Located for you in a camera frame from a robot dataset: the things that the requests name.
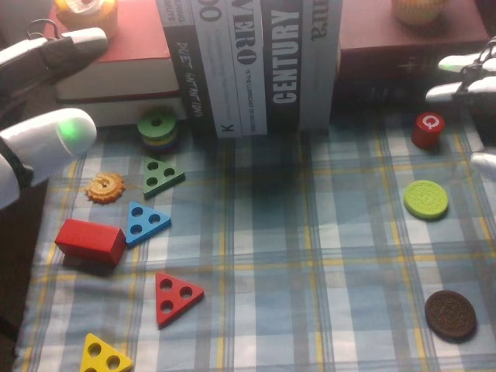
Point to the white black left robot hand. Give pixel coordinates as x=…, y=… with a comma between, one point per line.
x=79, y=43

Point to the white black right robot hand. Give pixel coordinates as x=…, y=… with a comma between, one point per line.
x=470, y=90

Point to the red cover thick book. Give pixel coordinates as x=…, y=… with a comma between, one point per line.
x=135, y=42

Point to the dark red large book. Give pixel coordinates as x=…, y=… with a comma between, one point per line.
x=387, y=50

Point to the black DUET book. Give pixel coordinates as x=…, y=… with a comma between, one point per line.
x=186, y=69

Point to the toy cupcake with white cream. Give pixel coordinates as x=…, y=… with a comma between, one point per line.
x=87, y=11

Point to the red cylinder block with letter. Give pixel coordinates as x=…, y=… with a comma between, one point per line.
x=426, y=129

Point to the yellow toy cupcake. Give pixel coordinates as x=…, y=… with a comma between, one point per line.
x=418, y=11

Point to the green toy sandwich cookie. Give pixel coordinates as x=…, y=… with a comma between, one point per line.
x=425, y=198

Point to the tan swirl toy biscuit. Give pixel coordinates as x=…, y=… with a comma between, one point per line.
x=104, y=188

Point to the green triangle block with holes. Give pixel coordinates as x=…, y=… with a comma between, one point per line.
x=157, y=174

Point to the blue triangle block with holes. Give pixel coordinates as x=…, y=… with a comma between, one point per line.
x=141, y=222

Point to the red rectangular wooden block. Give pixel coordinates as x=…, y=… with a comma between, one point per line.
x=87, y=238

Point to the brown toy sandwich cookie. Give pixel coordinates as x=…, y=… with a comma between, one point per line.
x=450, y=314

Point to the blue plaid tablecloth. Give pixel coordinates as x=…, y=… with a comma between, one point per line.
x=294, y=252

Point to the red triangle block with holes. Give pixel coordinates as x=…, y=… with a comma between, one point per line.
x=172, y=296

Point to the yellow triangle block with holes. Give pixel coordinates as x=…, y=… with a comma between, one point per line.
x=100, y=354

